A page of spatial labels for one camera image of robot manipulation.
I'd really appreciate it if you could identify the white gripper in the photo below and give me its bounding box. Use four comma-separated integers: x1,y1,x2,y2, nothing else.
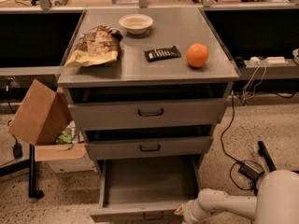
174,201,199,224

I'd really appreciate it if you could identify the grey bottom drawer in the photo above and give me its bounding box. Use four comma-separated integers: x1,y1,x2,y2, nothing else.
90,155,201,223

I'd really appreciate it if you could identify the grey drawer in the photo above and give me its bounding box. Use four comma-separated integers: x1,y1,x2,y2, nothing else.
69,99,225,131
90,155,201,223
86,136,212,160

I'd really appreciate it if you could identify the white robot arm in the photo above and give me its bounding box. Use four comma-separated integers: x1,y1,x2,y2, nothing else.
175,170,299,224

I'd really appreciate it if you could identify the grey middle drawer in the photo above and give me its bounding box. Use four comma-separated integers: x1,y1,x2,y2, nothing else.
86,136,212,160

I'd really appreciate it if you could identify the grey metal drawer cabinet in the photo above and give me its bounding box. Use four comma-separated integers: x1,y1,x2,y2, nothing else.
57,7,241,175

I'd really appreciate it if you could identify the grey top drawer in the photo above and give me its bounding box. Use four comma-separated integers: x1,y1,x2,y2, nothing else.
69,99,225,131

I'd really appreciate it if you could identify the black power adapter brick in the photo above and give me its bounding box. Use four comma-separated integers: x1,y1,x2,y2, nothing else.
238,163,264,181

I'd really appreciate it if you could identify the black table leg right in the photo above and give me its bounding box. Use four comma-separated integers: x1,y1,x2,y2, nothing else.
258,141,277,172

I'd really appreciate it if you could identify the black table leg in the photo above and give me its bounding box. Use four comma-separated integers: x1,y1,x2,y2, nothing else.
28,145,44,199
258,141,277,172

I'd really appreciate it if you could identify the green crumpled wrapper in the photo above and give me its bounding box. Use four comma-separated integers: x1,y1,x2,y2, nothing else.
56,131,72,145

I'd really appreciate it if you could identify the black table leg left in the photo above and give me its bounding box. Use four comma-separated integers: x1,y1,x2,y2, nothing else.
28,145,44,199

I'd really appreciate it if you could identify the orange fruit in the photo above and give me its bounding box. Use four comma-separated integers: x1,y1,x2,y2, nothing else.
186,43,209,68

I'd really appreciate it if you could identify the dark snack bar wrapper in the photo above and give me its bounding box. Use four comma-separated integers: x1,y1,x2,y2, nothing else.
144,46,181,62

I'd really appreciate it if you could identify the open cardboard box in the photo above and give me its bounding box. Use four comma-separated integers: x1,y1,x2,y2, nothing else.
8,79,95,173

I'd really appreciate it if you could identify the small black plug adapter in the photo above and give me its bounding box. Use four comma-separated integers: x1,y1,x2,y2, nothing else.
13,143,22,159

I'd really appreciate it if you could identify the white power strip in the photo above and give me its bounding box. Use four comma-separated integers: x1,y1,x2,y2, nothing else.
249,57,288,67

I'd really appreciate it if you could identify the crumpled brown chip bag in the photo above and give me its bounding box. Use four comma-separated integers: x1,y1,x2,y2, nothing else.
65,25,122,67

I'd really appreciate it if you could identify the white paper bowl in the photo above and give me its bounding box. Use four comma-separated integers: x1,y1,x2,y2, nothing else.
119,14,153,35

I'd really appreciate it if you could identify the black power cable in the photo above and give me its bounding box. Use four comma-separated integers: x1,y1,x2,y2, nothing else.
220,91,265,194

